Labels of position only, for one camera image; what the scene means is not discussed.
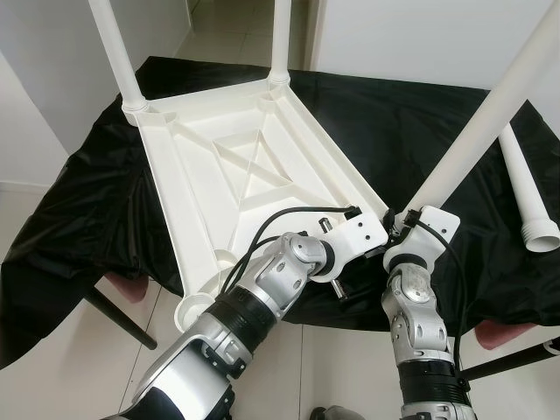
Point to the grey robot right foot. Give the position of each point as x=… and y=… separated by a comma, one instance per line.
x=337, y=413

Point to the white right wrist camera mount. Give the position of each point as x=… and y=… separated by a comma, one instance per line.
x=426, y=236

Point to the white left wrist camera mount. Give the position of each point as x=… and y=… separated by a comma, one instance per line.
x=354, y=236

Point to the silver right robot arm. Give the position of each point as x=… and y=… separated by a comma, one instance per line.
x=416, y=315

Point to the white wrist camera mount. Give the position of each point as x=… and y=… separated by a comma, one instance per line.
x=426, y=236
x=354, y=236

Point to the black table cloth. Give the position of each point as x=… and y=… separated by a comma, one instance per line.
x=79, y=210

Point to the white plastic children table top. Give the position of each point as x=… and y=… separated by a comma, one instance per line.
x=227, y=166

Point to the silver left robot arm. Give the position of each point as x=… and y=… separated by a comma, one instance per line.
x=262, y=289

